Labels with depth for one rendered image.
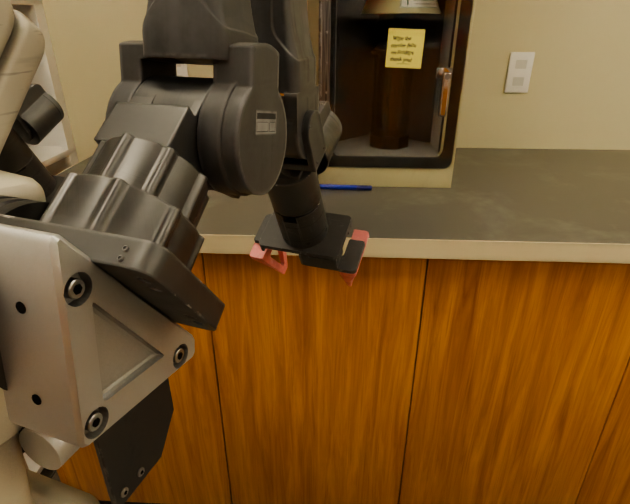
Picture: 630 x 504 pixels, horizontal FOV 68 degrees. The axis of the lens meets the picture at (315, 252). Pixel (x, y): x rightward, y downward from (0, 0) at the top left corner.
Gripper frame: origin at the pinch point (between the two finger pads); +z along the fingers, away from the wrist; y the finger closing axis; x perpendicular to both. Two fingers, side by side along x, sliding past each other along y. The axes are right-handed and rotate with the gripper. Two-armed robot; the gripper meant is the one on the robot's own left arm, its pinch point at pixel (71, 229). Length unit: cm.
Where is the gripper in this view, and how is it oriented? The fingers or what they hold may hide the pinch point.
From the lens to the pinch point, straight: 87.5
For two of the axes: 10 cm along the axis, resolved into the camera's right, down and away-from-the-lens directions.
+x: -3.1, 7.8, -5.5
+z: 1.6, 6.1, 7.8
